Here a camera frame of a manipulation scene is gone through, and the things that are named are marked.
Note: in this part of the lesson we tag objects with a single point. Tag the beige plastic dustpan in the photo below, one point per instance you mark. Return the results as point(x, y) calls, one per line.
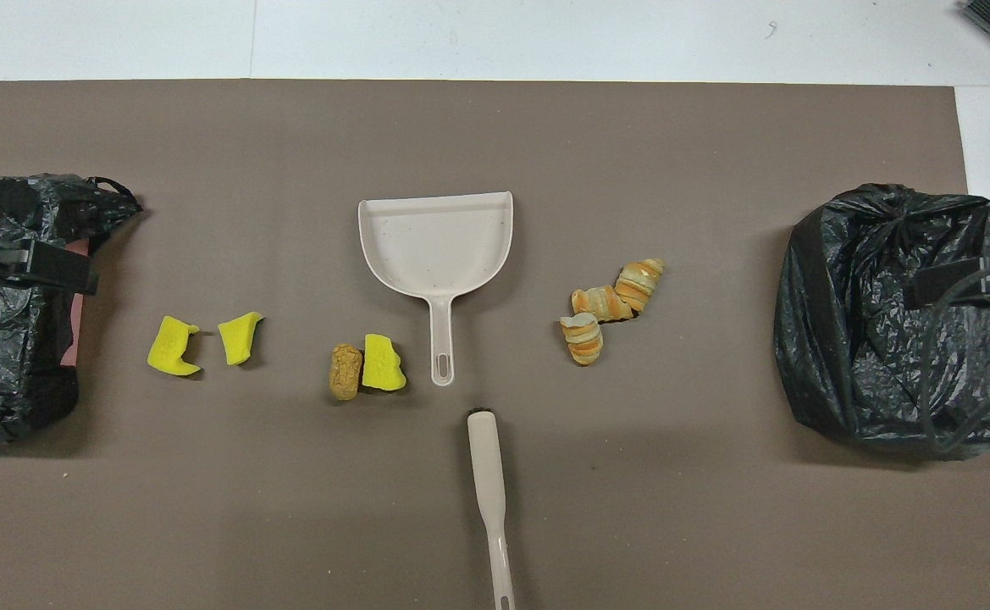
point(435, 246)

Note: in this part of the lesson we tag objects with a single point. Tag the brown bread roll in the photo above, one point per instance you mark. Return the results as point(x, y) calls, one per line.
point(345, 373)

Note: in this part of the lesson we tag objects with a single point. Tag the large bent croissant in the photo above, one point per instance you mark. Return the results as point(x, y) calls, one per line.
point(634, 288)

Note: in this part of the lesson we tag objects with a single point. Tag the beige hand brush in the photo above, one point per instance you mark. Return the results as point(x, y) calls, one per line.
point(486, 457)

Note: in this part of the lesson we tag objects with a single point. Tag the small croissant piece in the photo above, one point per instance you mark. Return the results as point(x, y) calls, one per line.
point(583, 339)

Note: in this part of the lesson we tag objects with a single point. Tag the brown table mat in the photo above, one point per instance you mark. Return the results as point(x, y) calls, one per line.
point(494, 152)

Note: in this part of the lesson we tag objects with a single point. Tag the yellow sponge piece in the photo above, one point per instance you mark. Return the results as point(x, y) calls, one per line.
point(239, 337)
point(171, 347)
point(382, 364)

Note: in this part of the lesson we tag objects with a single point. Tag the black bag over pink bin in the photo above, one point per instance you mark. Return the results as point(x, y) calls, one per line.
point(3, 356)

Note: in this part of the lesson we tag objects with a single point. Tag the pink bin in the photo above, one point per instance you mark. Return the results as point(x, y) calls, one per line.
point(78, 326)

